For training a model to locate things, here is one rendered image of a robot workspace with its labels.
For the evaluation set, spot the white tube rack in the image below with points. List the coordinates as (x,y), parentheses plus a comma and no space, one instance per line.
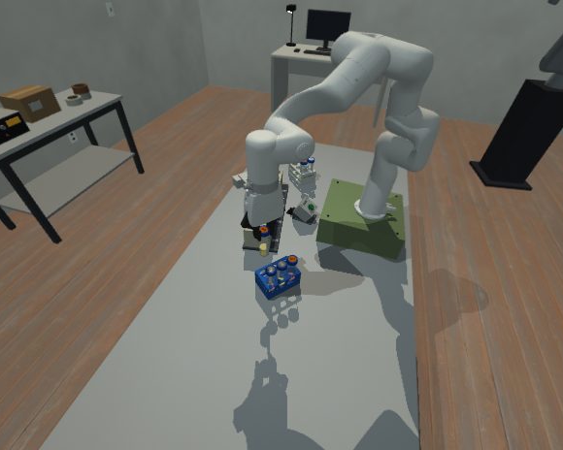
(307,177)

